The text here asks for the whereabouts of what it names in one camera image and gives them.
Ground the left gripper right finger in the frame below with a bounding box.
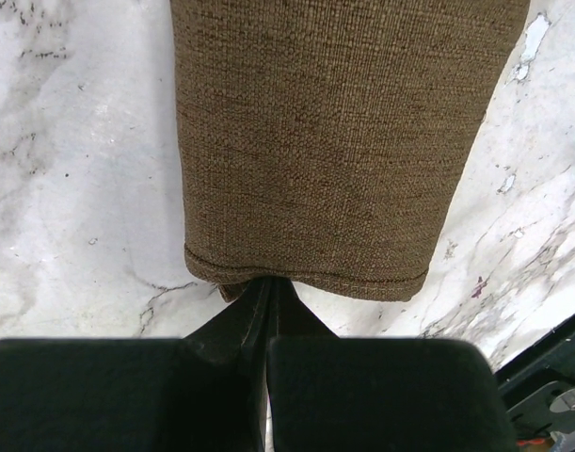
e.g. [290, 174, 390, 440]
[267, 279, 517, 452]

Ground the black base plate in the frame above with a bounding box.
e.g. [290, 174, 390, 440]
[496, 315, 575, 451]

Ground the brown cloth napkin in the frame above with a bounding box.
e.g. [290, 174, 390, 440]
[170, 1, 529, 301]

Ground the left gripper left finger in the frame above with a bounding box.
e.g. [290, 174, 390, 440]
[0, 279, 271, 451]

